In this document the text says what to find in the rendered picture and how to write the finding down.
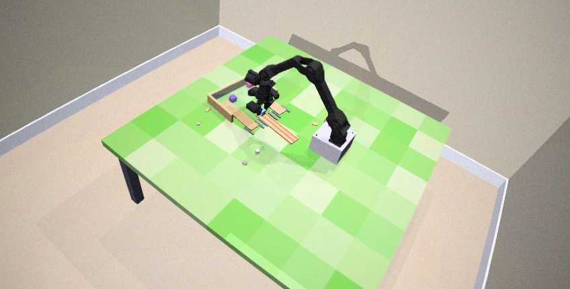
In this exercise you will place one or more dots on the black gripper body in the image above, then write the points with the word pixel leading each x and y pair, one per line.
pixel 262 99

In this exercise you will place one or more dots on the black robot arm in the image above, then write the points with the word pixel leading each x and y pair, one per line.
pixel 315 73

